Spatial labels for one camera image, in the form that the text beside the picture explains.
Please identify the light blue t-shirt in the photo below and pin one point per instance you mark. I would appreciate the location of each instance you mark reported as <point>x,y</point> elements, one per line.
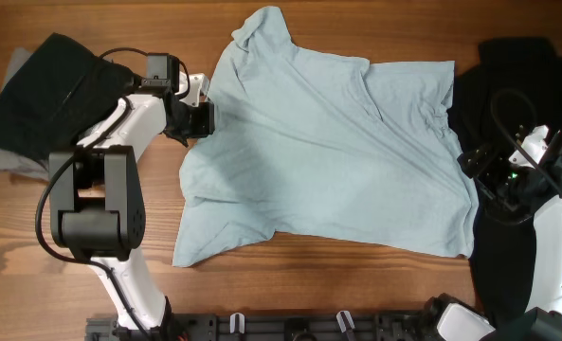
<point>319,144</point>

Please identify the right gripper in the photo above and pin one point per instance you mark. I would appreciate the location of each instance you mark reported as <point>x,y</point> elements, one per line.
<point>487,161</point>

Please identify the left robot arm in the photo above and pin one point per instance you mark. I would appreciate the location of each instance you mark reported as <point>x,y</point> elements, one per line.
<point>97,211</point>

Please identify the black shirt at right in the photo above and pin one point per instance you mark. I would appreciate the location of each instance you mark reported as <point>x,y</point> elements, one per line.
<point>516,87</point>

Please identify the black folded garment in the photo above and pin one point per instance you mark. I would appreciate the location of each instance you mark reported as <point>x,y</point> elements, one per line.
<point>61,90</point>

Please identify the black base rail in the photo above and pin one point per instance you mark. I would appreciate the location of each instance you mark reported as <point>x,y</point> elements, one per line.
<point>386,326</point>

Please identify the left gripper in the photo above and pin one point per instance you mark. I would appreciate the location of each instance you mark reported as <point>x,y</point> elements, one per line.
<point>206,123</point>

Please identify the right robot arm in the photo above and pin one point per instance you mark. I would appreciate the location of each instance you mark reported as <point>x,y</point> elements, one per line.
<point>518,265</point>

